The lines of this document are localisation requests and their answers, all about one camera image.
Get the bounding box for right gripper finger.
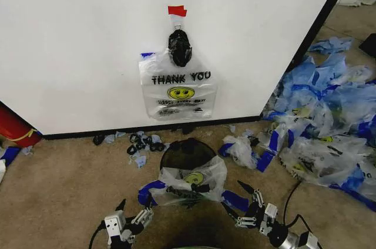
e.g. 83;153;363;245
237;180;266;212
221;201;260;229

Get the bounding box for crumpled clear bag with blue tape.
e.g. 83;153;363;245
219;134;261;169

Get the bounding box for clear smiley bag with blue tape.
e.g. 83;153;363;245
137;154;250;212

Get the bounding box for black round trash bin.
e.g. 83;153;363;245
159;138;217;178

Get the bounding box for large clear printed plastic bag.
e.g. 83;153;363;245
278;134;376;203

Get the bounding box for clear thank you smiley bag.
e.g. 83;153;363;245
138;48;218;120

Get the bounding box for crumpled blue plastic bag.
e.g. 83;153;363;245
308;36;354;55

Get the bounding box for heap of blue plastic bags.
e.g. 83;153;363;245
263;54;376;141

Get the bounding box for blue tape sheet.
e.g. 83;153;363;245
0;146;22;167

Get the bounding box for red fire extinguisher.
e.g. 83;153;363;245
0;105;42;147

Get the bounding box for flat black object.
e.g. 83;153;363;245
358;33;376;56

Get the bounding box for red tape strip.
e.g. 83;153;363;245
167;5;188;18

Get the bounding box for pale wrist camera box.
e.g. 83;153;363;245
104;210;126;237
263;203;278;224

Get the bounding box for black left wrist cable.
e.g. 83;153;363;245
88;220;110;249

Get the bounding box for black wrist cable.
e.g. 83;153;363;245
283;180;314;234
88;220;110;249

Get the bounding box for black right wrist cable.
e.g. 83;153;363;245
283;180;314;234

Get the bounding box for clear bag with blue handle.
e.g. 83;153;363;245
256;122;294;173

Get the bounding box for yellow strap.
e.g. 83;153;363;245
16;128;38;142

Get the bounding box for black crumpled bag handle wad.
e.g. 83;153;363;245
167;28;194;68

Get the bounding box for clear adhesive wall hook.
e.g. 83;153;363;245
170;15;185;31

